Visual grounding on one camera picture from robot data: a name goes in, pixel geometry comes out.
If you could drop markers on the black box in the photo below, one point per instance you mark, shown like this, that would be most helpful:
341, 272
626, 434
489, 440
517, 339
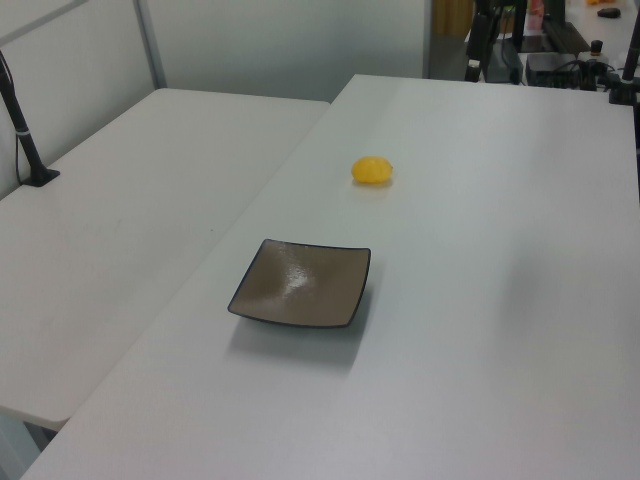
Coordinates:
506, 62

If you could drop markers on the black upright equipment frame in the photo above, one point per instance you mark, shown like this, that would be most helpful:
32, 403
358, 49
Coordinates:
481, 35

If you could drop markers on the black electronic device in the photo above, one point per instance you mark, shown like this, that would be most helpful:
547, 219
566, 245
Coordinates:
555, 67

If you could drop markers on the black clamp stand pole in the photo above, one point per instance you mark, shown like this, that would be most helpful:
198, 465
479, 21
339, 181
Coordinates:
626, 75

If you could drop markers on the brown square ceramic plate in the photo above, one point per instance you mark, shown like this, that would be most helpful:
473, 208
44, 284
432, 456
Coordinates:
302, 286

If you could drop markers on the black keyboard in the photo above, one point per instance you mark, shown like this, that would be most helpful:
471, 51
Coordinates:
565, 36

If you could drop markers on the black computer mouse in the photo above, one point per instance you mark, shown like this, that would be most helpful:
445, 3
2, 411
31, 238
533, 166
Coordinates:
609, 11

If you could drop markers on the orange red object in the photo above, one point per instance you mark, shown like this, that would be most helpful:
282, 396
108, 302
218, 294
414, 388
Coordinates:
535, 14

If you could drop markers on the black knob button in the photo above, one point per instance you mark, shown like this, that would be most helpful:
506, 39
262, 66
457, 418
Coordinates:
596, 47

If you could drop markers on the yellow lemon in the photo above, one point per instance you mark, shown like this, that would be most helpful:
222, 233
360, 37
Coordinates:
371, 171

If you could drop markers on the black camera stand pole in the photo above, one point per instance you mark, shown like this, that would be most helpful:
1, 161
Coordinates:
20, 130

